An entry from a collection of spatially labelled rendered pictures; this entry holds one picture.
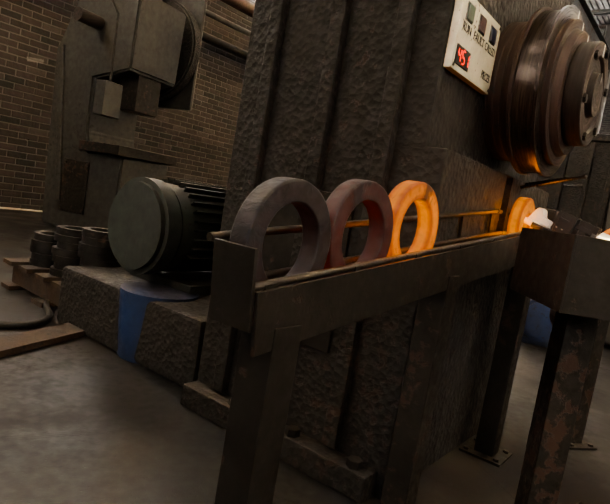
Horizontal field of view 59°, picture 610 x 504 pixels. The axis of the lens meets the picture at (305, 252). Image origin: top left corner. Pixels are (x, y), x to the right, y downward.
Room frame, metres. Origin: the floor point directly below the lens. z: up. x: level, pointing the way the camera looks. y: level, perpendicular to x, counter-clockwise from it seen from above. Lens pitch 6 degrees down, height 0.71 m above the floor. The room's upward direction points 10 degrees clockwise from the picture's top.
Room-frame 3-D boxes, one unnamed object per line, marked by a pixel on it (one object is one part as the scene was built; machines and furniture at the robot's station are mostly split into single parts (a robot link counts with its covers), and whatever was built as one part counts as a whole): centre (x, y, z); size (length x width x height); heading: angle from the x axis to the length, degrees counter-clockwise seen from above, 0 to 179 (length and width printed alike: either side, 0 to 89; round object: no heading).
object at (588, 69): (1.57, -0.70, 1.11); 0.28 x 0.06 x 0.28; 143
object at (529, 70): (1.63, -0.62, 1.11); 0.47 x 0.06 x 0.47; 143
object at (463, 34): (1.42, -0.33, 1.15); 0.26 x 0.02 x 0.18; 143
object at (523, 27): (1.67, -0.56, 1.12); 0.47 x 0.10 x 0.47; 143
